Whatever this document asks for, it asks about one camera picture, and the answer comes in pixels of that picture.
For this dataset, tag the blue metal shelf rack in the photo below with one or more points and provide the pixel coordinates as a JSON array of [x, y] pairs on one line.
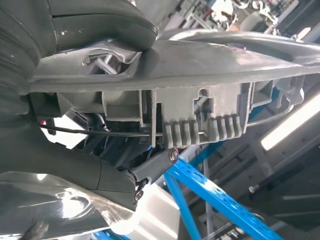
[[212, 192]]

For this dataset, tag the ceiling light strip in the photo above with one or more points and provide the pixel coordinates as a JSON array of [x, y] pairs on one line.
[[290, 124]]

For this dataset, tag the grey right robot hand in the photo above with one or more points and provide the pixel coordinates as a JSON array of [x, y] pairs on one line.
[[62, 172]]

